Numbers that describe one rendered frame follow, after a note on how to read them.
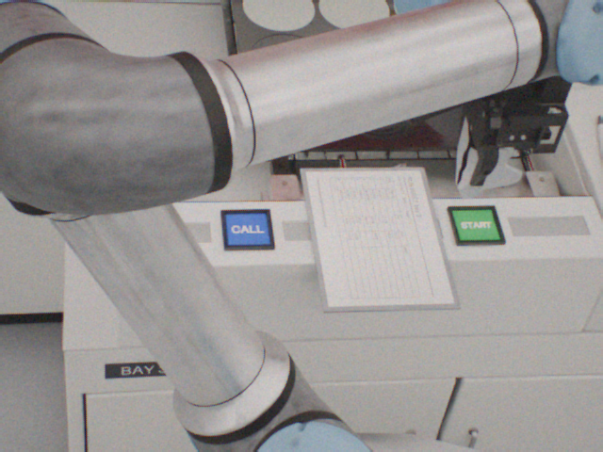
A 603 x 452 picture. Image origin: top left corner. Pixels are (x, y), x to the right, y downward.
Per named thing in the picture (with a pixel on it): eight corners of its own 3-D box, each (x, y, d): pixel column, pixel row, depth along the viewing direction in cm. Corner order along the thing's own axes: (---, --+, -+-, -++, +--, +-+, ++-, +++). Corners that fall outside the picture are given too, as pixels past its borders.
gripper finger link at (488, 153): (486, 196, 123) (507, 134, 117) (472, 196, 123) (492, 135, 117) (477, 163, 126) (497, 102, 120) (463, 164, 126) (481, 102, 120)
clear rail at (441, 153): (238, 156, 147) (239, 148, 146) (529, 153, 154) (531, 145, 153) (239, 164, 147) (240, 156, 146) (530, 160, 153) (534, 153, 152)
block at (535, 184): (519, 186, 151) (526, 169, 148) (545, 186, 151) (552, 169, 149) (535, 234, 145) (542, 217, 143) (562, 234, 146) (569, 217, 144)
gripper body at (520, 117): (553, 160, 122) (589, 69, 113) (471, 162, 120) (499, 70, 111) (534, 109, 127) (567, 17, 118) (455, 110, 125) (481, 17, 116)
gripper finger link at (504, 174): (513, 216, 129) (535, 155, 122) (460, 217, 128) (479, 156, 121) (506, 195, 131) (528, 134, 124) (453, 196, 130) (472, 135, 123)
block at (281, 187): (267, 190, 145) (268, 173, 143) (294, 190, 146) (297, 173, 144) (273, 239, 140) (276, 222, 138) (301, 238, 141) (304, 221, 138)
